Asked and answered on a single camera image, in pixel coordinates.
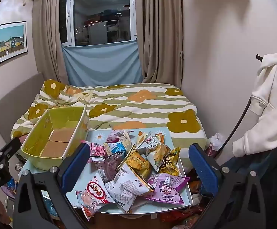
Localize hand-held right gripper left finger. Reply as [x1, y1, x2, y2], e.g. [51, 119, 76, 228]
[13, 143, 91, 229]

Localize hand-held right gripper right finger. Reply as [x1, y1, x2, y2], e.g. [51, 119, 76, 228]
[188, 144, 267, 229]

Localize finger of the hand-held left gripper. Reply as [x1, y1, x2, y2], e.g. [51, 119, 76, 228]
[0, 137, 21, 166]

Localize yellow-green cardboard box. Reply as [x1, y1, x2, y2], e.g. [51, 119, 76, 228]
[21, 106, 89, 171]

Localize gold brown snack packet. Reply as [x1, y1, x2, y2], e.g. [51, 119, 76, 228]
[158, 147, 181, 176]

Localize cream blue snack packet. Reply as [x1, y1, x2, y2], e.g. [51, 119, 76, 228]
[103, 131, 132, 158]

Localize pink striped snack packet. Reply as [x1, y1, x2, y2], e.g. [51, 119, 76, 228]
[86, 141, 108, 163]

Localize red white snack packet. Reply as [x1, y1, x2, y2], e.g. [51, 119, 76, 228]
[76, 173, 116, 221]

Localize dark maroon snack packet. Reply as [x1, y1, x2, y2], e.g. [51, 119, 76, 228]
[91, 151, 129, 184]

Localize white plastic bag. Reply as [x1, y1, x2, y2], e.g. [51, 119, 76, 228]
[206, 132, 225, 151]

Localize grey padded headboard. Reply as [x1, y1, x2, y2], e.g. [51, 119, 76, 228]
[0, 73, 45, 146]

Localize daisy print table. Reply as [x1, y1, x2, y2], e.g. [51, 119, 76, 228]
[18, 127, 194, 214]

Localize purple snack packet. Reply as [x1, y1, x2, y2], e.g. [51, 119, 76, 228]
[142, 173, 191, 205]

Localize dark blue jeans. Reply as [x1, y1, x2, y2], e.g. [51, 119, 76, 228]
[221, 145, 277, 179]

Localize white potato chip packet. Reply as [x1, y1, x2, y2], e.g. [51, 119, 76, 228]
[135, 142, 171, 172]

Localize pink white snack packet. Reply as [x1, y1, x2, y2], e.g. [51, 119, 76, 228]
[105, 130, 125, 144]

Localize pile of red snack packets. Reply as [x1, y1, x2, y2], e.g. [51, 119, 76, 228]
[160, 167, 215, 229]

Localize white grey snack packet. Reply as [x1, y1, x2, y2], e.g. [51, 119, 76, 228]
[104, 163, 154, 214]

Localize cream orange cake packet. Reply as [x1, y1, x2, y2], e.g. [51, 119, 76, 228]
[136, 130, 165, 148]

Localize orange yellow snack packet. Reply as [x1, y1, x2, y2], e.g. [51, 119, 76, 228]
[116, 145, 152, 180]

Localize striped floral pillow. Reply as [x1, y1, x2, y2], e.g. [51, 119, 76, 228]
[12, 79, 208, 170]

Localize white hoodie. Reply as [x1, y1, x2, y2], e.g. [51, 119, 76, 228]
[232, 53, 277, 158]

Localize light blue cloth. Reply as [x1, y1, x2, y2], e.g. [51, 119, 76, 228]
[62, 40, 144, 86]

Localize beige curtain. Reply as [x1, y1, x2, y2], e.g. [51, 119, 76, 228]
[135, 0, 184, 89]
[32, 0, 69, 84]

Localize window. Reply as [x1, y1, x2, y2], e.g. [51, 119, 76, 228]
[59, 0, 139, 47]

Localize black cable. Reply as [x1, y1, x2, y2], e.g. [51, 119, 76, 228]
[218, 95, 252, 152]

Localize framed wall picture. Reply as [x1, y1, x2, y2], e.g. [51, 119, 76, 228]
[0, 21, 29, 72]

